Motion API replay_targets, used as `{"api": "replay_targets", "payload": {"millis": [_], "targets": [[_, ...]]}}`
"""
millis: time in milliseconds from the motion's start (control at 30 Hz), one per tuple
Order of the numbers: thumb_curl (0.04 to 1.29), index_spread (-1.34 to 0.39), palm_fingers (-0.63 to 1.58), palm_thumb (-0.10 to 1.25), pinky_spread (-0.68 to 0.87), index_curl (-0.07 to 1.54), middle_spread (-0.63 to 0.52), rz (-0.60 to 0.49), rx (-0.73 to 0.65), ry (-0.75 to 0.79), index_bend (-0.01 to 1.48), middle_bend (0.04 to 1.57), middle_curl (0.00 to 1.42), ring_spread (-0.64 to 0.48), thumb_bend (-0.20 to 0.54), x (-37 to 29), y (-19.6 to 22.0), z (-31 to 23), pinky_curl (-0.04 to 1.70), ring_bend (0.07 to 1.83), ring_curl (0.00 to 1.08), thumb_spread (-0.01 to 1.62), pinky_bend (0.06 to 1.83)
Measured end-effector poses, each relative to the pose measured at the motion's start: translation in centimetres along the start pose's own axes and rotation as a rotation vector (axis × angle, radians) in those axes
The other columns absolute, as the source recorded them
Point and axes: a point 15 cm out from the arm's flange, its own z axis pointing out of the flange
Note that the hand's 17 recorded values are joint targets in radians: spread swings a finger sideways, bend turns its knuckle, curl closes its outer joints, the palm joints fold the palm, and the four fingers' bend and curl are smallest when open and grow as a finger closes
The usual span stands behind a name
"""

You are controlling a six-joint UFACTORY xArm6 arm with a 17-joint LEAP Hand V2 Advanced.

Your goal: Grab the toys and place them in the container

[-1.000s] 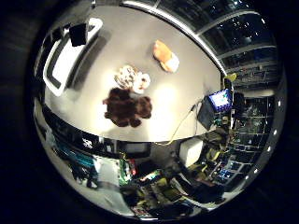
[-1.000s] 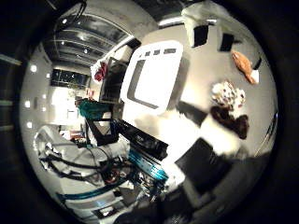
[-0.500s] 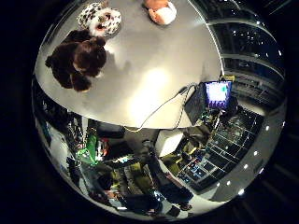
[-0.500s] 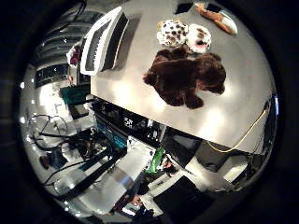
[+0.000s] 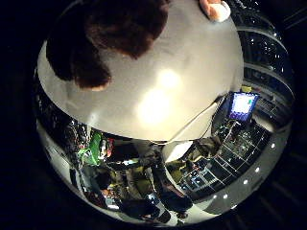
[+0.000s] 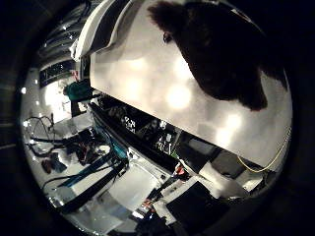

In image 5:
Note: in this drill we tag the orange and white plush toy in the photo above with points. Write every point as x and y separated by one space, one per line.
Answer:
216 9

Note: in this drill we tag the dark brown plush toy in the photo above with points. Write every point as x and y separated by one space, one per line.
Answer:
121 28

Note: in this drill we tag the lit computer monitor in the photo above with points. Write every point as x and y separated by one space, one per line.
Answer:
243 104

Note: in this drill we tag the yellow sign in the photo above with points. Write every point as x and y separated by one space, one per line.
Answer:
246 89

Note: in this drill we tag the person in dark clothes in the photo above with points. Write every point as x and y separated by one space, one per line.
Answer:
150 179

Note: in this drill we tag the green bag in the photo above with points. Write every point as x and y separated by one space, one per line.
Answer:
92 150

